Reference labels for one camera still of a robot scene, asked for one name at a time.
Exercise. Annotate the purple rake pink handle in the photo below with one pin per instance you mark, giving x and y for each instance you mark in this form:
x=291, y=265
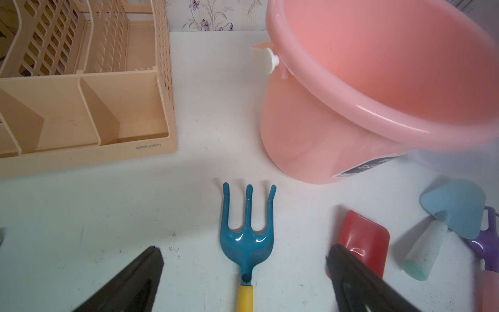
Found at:
x=486, y=246

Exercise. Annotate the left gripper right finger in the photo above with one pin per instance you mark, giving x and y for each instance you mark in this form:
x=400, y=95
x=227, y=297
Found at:
x=357, y=288

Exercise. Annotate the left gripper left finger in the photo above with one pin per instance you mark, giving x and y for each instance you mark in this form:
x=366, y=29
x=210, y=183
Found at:
x=132, y=289

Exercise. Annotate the pink plastic bucket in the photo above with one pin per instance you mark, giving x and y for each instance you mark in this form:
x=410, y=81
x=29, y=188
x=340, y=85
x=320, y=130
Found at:
x=354, y=84

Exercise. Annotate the red shovel wooden handle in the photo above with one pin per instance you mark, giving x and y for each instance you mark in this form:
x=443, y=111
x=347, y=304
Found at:
x=367, y=240

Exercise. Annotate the light blue trowel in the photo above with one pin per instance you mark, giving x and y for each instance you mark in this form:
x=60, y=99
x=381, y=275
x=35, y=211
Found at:
x=456, y=206

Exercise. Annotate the blue fork yellow handle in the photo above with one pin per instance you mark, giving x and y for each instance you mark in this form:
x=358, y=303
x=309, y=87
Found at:
x=247, y=248

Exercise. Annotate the beige plastic file organizer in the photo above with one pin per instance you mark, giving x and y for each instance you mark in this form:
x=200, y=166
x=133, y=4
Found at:
x=86, y=83

